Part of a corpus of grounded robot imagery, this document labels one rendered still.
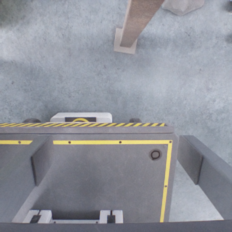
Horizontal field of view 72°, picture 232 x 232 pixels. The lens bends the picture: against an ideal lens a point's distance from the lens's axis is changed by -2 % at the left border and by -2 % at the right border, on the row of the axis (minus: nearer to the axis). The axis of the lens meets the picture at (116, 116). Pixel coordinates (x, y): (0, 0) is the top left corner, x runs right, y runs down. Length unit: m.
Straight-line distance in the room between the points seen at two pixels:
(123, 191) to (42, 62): 0.66
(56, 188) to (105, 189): 0.17
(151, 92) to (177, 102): 0.14
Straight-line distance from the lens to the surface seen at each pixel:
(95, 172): 0.58
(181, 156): 0.17
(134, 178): 0.60
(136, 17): 0.39
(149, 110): 0.84
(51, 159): 0.17
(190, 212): 1.26
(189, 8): 0.88
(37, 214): 0.73
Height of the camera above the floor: 0.80
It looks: 75 degrees down
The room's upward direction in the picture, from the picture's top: 176 degrees clockwise
